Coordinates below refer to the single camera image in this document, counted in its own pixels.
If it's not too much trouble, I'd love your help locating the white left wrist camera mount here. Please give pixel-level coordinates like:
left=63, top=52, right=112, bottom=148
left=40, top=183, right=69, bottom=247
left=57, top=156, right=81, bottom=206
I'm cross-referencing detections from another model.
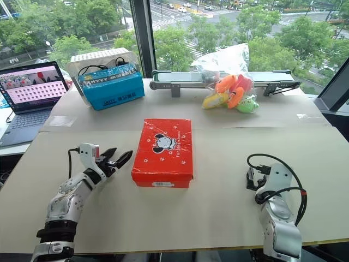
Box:
left=78, top=142, right=101, bottom=175

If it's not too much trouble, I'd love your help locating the dark window frame post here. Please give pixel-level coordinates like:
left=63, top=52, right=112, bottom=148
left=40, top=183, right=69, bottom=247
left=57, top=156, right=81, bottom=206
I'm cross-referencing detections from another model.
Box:
left=129, top=0, right=157, bottom=80

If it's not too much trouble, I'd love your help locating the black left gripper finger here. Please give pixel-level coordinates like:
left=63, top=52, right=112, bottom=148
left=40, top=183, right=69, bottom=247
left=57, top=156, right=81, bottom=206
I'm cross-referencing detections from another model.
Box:
left=101, top=147, right=118, bottom=159
left=115, top=150, right=134, bottom=169

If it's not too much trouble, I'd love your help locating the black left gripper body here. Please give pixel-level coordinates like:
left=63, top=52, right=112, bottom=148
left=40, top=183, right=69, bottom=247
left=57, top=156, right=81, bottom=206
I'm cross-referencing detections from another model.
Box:
left=95, top=154, right=118, bottom=176

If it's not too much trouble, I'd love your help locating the black monitor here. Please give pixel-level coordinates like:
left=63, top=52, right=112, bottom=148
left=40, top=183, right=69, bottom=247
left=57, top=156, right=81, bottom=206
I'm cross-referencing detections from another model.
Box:
left=317, top=56, right=349, bottom=112

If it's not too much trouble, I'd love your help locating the green plush toy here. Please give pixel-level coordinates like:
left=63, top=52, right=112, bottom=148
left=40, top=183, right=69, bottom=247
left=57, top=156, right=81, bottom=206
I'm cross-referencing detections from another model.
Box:
left=235, top=96, right=260, bottom=114

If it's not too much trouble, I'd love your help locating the yellow plush toy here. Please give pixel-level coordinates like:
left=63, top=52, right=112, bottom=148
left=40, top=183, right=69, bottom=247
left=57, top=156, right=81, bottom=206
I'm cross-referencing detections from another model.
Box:
left=202, top=92, right=230, bottom=110

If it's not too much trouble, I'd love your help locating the clear plastic bin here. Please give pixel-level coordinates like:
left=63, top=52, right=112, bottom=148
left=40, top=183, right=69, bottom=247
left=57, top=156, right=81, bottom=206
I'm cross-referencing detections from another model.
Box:
left=66, top=50, right=143, bottom=108

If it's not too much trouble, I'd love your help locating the clear plastic bag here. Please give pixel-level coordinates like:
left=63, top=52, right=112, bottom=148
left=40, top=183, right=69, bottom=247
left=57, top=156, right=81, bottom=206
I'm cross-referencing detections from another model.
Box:
left=190, top=43, right=260, bottom=115

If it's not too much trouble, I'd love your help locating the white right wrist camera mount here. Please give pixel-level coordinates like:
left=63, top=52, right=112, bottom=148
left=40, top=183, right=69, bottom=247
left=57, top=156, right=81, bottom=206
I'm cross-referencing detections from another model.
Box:
left=261, top=163, right=293, bottom=193

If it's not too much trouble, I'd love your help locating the white perforated box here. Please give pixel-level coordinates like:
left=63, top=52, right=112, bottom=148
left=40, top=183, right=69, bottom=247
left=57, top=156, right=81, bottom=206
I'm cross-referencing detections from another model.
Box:
left=70, top=47, right=129, bottom=64

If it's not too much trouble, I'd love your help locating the red shoe box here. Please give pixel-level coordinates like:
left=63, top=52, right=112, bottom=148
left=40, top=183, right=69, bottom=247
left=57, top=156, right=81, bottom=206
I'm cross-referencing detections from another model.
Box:
left=130, top=117, right=195, bottom=183

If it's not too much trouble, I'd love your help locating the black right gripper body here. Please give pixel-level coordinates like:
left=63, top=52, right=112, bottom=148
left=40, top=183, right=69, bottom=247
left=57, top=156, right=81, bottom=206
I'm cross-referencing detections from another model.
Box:
left=246, top=166, right=267, bottom=191

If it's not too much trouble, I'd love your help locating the orange plush toy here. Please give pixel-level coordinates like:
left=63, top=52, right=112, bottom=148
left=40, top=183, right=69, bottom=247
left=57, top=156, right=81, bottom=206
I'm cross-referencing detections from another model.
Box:
left=214, top=74, right=254, bottom=110

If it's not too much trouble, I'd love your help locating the small grey conveyor belt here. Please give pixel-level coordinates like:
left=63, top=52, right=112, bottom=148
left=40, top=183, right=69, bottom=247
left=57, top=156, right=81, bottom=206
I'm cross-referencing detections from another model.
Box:
left=149, top=69, right=302, bottom=98

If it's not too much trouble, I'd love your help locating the blue cardboard box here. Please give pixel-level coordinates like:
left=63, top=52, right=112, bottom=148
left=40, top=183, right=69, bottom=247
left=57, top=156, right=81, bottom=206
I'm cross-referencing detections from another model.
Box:
left=78, top=64, right=146, bottom=111

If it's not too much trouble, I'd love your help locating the red cardboard box with label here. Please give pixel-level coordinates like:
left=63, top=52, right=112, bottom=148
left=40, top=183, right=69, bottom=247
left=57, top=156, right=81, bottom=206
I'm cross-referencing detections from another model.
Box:
left=134, top=178, right=192, bottom=189

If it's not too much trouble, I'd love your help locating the beige cardboard sheet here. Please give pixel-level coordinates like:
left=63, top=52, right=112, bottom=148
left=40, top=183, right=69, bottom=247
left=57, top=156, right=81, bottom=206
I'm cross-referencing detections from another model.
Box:
left=0, top=126, right=349, bottom=255
left=38, top=78, right=334, bottom=133

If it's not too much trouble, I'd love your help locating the grey laptop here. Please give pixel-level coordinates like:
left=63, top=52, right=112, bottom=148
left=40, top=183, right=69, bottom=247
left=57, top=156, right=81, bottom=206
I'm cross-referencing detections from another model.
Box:
left=0, top=61, right=70, bottom=148

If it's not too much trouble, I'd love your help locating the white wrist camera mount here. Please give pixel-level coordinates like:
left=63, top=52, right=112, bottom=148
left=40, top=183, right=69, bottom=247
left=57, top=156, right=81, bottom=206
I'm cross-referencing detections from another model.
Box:
left=261, top=163, right=293, bottom=193
left=78, top=142, right=101, bottom=175

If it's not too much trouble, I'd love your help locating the black cable with adapter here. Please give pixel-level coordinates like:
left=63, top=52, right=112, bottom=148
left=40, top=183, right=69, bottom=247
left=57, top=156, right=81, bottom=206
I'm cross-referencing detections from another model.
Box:
left=79, top=57, right=132, bottom=78

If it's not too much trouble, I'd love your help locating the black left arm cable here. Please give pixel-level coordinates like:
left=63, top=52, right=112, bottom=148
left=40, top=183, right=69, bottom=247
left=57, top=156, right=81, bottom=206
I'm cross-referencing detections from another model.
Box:
left=67, top=147, right=81, bottom=181

